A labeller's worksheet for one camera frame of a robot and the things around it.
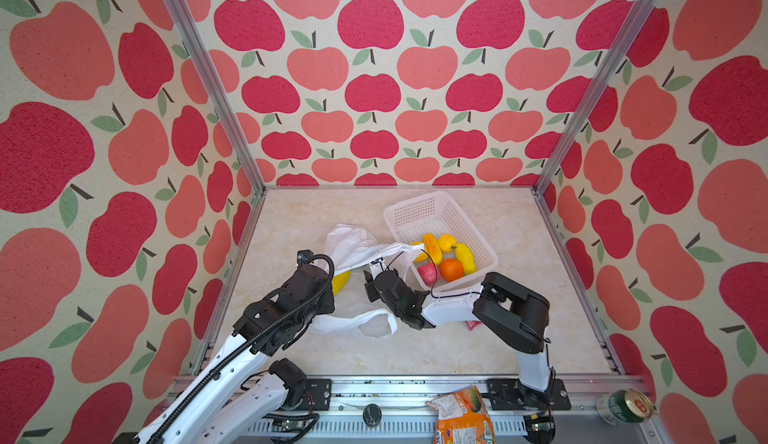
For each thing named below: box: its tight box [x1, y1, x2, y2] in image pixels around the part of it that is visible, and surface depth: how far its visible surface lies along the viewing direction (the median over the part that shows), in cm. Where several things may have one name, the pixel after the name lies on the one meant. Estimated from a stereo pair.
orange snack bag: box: [426, 385, 496, 444], surface depth 70 cm
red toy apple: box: [418, 263, 440, 287], surface depth 92 cm
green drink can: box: [596, 388, 653, 426], surface depth 66 cm
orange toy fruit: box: [440, 258, 464, 282], surface depth 94 cm
